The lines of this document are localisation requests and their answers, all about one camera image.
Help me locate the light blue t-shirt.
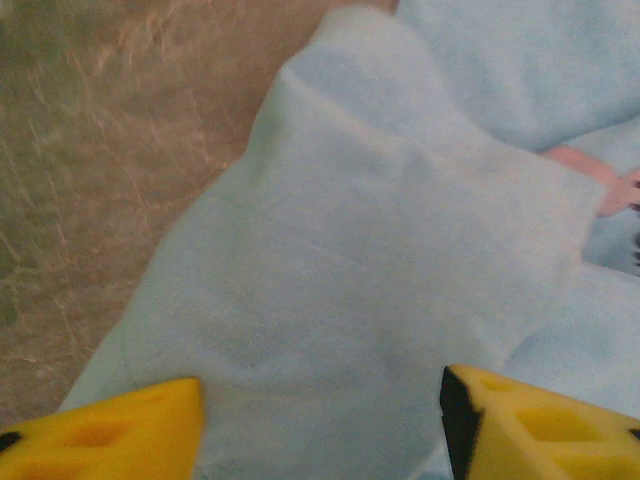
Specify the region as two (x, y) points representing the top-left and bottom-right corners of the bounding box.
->
(57, 0), (640, 480)

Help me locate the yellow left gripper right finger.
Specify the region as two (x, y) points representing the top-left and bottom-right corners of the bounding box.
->
(439, 363), (640, 480)

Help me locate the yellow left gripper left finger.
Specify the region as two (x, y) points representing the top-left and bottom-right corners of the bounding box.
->
(0, 376), (205, 480)

